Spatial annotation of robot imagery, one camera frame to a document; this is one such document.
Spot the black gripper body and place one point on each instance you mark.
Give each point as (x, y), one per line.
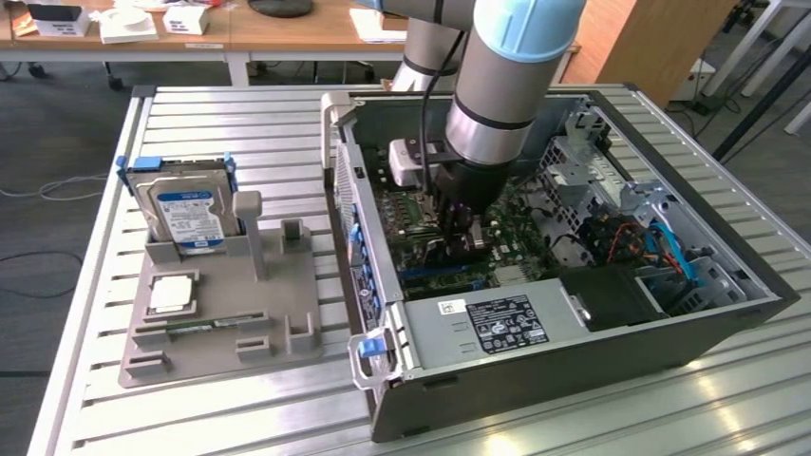
(472, 183)

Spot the low-profile graphics card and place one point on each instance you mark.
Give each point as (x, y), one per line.
(437, 254)

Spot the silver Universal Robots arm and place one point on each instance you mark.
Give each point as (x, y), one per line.
(500, 71)

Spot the CPU socket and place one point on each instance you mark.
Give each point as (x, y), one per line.
(421, 209)

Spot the green motherboard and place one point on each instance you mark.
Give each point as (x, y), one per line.
(525, 247)

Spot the blue expansion slot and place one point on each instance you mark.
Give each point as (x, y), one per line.
(433, 274)

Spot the black expansion slot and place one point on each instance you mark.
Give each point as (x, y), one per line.
(443, 286)

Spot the silver disk bay cage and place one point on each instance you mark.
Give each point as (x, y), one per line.
(569, 199)

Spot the grey power supply unit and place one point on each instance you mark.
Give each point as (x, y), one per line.
(443, 332)

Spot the black fan shroud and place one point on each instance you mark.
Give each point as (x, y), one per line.
(608, 294)

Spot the blue case latch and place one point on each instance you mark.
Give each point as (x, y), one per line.
(369, 347)

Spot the open black PC case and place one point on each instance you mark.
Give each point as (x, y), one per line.
(569, 380)

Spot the white paper stack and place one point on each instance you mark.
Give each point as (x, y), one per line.
(373, 31)

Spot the brown cardboard box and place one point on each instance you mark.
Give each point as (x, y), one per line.
(393, 24)

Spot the grey parts rack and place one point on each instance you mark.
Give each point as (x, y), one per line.
(235, 294)

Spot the wooden cabinet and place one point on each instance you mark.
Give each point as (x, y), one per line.
(665, 47)

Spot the white floor device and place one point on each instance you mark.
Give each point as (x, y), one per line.
(696, 78)

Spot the hard disk with blue caddy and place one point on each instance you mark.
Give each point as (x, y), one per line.
(184, 214)

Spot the CPU chip with silver lid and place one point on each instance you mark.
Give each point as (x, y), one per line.
(171, 294)

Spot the black round stand base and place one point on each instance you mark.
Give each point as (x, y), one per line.
(279, 7)

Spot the black slanted pole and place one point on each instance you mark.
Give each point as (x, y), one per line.
(760, 107)

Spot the small white printed box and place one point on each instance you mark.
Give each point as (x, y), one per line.
(184, 21)

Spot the white box with round dish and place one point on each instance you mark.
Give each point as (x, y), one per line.
(127, 26)

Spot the wooden desk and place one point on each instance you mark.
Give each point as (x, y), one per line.
(63, 43)

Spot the white box with black tablet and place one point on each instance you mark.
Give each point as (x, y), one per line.
(60, 21)

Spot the orange book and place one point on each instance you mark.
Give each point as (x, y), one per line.
(24, 24)

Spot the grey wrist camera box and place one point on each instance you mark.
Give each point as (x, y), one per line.
(404, 164)

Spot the white table frame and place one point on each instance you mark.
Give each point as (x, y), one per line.
(777, 59)

